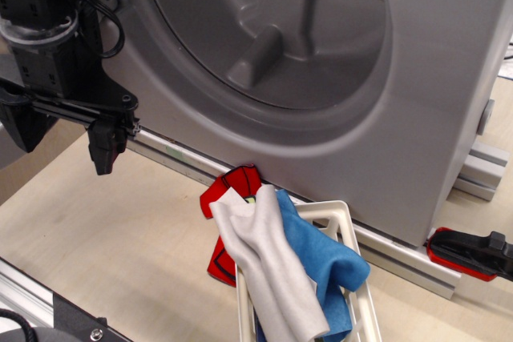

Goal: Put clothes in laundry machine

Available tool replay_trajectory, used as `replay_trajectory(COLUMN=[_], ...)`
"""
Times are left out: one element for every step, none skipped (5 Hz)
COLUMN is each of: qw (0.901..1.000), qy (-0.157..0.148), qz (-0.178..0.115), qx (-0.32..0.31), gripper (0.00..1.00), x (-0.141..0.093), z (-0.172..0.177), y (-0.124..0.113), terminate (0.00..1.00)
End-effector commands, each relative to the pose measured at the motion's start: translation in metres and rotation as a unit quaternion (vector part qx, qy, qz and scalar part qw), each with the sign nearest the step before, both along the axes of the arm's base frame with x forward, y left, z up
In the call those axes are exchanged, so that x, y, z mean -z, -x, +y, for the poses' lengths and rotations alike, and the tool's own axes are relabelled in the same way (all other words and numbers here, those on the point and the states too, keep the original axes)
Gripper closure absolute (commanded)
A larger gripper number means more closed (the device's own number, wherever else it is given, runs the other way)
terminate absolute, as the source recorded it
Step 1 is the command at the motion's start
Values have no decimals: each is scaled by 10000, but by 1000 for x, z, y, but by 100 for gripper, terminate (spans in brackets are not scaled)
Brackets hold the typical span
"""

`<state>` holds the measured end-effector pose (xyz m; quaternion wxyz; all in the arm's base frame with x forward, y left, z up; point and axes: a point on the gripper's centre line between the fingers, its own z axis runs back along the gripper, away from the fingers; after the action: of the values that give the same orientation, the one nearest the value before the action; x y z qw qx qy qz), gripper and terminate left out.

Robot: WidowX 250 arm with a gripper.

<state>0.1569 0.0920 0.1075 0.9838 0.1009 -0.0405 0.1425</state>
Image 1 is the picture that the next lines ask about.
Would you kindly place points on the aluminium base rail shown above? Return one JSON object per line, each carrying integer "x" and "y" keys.
{"x": 482, "y": 172}

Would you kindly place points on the blue felt cloth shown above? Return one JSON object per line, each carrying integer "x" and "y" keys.
{"x": 330, "y": 265}

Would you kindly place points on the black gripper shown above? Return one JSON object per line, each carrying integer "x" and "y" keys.
{"x": 98, "y": 102}

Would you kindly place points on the white felt cloth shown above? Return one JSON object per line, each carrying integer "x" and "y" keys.
{"x": 281, "y": 291}

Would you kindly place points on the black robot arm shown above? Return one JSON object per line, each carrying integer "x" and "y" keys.
{"x": 55, "y": 71}

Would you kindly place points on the red black clamp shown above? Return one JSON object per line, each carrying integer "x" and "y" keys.
{"x": 482, "y": 257}

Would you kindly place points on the aluminium frame with black bracket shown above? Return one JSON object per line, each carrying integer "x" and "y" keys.
{"x": 50, "y": 316}

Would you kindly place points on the grey toy washing machine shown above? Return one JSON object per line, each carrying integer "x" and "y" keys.
{"x": 374, "y": 102}

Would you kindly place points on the red felt garment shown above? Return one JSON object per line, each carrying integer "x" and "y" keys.
{"x": 245, "y": 181}

